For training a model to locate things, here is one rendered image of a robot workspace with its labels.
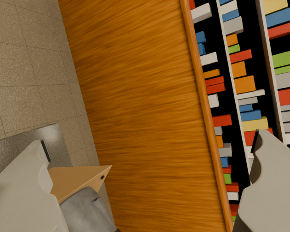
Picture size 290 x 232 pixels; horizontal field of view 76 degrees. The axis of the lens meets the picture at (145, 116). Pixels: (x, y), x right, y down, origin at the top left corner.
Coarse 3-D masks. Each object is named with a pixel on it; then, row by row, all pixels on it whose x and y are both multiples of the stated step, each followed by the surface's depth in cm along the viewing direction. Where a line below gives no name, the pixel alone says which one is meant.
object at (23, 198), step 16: (32, 144) 11; (16, 160) 10; (32, 160) 9; (48, 160) 12; (0, 176) 9; (16, 176) 8; (32, 176) 8; (48, 176) 10; (0, 192) 8; (16, 192) 8; (32, 192) 8; (48, 192) 9; (0, 208) 7; (16, 208) 7; (32, 208) 7; (48, 208) 7; (0, 224) 6; (16, 224) 6; (32, 224) 6; (48, 224) 6; (64, 224) 7
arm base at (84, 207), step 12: (84, 192) 31; (96, 192) 34; (60, 204) 28; (72, 204) 28; (84, 204) 29; (96, 204) 33; (72, 216) 27; (84, 216) 28; (96, 216) 29; (108, 216) 32; (72, 228) 26; (84, 228) 27; (96, 228) 28; (108, 228) 30
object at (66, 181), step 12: (60, 168) 44; (72, 168) 42; (84, 168) 40; (96, 168) 38; (108, 168) 37; (60, 180) 35; (72, 180) 34; (84, 180) 32; (96, 180) 35; (60, 192) 30; (72, 192) 29
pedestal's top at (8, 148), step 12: (24, 132) 43; (36, 132) 45; (48, 132) 48; (60, 132) 51; (0, 144) 38; (12, 144) 40; (24, 144) 42; (48, 144) 47; (60, 144) 50; (0, 156) 38; (12, 156) 40; (60, 156) 50; (0, 168) 38; (48, 168) 46
